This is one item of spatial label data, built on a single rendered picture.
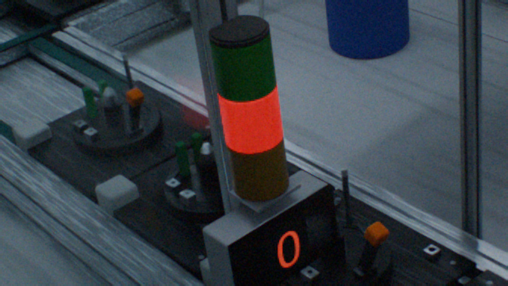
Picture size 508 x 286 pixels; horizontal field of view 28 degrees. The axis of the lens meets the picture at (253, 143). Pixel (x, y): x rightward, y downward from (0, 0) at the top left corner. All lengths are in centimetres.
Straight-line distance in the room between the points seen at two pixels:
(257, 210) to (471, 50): 42
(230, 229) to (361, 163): 76
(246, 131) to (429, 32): 120
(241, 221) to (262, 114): 11
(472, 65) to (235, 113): 45
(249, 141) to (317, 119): 91
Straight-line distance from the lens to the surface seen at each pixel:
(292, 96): 183
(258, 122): 84
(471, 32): 119
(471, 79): 122
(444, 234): 132
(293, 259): 93
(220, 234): 88
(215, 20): 83
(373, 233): 114
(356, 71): 189
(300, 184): 90
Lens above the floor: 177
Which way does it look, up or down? 32 degrees down
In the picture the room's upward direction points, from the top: 8 degrees counter-clockwise
